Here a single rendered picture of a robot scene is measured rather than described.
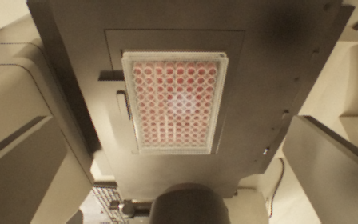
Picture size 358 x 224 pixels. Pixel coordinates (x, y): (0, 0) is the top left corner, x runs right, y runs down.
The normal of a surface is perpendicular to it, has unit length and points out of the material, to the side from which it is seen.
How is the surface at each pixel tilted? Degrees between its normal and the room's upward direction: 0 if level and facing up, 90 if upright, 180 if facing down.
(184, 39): 0
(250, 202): 90
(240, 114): 0
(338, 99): 90
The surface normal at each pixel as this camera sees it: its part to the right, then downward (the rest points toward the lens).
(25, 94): 0.95, 0.22
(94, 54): 0.02, 0.67
